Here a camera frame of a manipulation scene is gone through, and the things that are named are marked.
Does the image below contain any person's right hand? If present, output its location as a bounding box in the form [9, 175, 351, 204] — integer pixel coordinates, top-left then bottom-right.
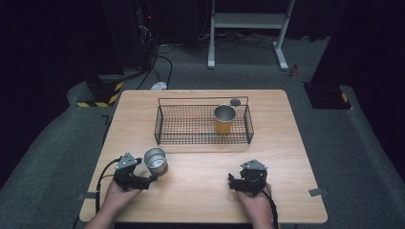
[236, 183, 274, 224]

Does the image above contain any person's left hand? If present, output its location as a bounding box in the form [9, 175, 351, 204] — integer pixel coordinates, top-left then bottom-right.
[99, 180, 143, 220]

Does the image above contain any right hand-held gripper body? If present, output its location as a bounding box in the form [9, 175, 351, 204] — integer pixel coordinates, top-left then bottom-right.
[236, 158, 269, 197]

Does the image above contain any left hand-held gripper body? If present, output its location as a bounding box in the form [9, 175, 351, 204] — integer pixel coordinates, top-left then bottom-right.
[112, 152, 151, 193]

